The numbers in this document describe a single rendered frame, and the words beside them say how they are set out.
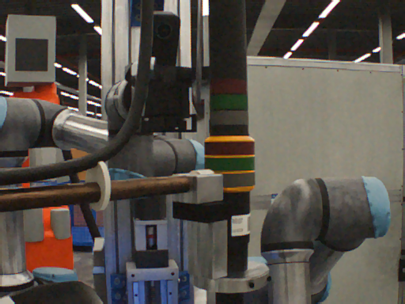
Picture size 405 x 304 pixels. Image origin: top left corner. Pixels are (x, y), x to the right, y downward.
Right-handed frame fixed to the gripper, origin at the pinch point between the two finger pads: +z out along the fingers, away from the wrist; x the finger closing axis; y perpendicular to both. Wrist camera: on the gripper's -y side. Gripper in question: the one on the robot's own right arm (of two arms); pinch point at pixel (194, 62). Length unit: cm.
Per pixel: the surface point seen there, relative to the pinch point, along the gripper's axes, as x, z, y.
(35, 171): 16.4, 16.4, 9.5
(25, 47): 18, -383, -71
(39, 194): 16.3, 16.6, 10.9
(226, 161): 1.1, 10.3, 9.6
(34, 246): 13, -373, 107
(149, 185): 8.3, 13.0, 11.0
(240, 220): -0.2, 10.3, 14.5
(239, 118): -0.2, 10.0, 6.0
